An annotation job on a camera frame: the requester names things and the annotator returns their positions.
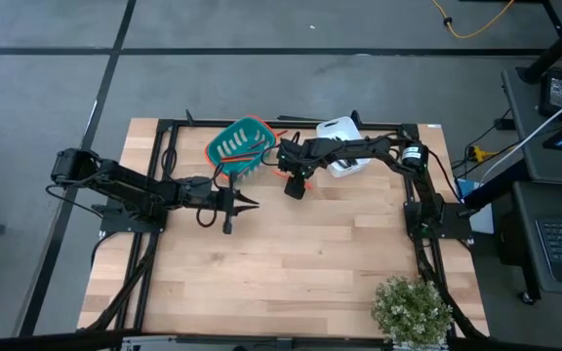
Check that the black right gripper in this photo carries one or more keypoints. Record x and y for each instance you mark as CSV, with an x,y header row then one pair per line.
x,y
300,156

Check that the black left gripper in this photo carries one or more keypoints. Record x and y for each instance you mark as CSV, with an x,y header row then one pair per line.
x,y
225,202

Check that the teal basket with orange rim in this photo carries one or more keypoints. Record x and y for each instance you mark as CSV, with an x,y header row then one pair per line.
x,y
222,144

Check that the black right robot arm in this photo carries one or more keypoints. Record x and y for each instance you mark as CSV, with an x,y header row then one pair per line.
x,y
373,146

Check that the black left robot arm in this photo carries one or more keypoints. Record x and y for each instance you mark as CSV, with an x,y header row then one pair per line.
x,y
130,187

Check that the white plastic bin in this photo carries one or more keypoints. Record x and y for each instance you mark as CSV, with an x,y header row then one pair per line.
x,y
339,128

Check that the yellow power plug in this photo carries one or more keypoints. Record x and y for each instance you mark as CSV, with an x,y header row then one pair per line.
x,y
478,154

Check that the small green potted plant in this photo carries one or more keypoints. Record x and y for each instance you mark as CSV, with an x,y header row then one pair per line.
x,y
410,312

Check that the dark grey desk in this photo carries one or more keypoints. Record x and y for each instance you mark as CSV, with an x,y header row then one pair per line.
x,y
530,166

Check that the black rig crossbar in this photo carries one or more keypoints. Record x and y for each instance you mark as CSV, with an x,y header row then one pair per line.
x,y
42,341

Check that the black box device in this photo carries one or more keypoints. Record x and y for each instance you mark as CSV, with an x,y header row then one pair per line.
x,y
559,92

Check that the black stand leg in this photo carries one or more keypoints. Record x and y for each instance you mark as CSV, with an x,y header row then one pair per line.
x,y
554,51

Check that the black metal table frame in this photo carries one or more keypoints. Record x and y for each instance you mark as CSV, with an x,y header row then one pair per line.
x,y
198,124

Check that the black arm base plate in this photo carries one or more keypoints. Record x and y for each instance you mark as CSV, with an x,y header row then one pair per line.
x,y
456,232
115,225

